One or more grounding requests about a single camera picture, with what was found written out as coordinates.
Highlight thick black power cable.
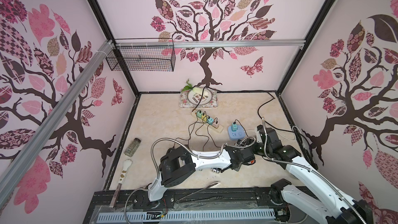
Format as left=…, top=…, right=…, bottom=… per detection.
left=256, top=92, right=296, bottom=133

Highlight teal USB charger on cube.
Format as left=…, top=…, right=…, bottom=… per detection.
left=231, top=122, right=238, bottom=132

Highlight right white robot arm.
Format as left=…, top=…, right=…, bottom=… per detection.
left=255, top=124, right=374, bottom=224

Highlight aluminium rail back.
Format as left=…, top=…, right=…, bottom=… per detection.
left=116, top=39, right=306, bottom=48

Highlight metal tongs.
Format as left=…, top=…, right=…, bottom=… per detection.
left=175, top=181, right=221, bottom=203

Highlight aluminium rail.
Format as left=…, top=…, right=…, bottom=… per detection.
left=1, top=40, right=114, bottom=206
left=116, top=39, right=306, bottom=48

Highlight beige power strip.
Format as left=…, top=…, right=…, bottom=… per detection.
left=191, top=110, right=224, bottom=133

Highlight black wire basket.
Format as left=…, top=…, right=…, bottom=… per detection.
left=106, top=37, right=176, bottom=72

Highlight white slotted cable duct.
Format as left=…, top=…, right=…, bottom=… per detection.
left=95, top=208, right=276, bottom=224

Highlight blue square power cube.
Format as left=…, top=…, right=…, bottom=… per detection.
left=228, top=124, right=246, bottom=141

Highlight pale green vegetable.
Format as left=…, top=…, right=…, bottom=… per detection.
left=192, top=87, right=204, bottom=94

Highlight thin black strip cable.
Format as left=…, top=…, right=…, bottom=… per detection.
left=191, top=86, right=277, bottom=113

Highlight glass spice jar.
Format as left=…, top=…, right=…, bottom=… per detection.
left=124, top=138, right=141, bottom=157

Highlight red electric shaver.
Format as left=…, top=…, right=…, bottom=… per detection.
left=246, top=159, right=256, bottom=166

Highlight white plate with red print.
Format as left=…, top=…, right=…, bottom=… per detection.
left=187, top=88, right=213, bottom=106

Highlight aluminium rail left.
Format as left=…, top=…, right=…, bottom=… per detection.
left=1, top=40, right=114, bottom=206

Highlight floral rectangular tray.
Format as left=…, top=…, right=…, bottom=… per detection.
left=179, top=88, right=219, bottom=108

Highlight green leaf sprig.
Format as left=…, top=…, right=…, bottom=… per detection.
left=181, top=79, right=194, bottom=92

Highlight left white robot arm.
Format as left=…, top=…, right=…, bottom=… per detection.
left=148, top=145, right=256, bottom=202

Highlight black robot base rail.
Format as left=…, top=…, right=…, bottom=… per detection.
left=82, top=186, right=352, bottom=224

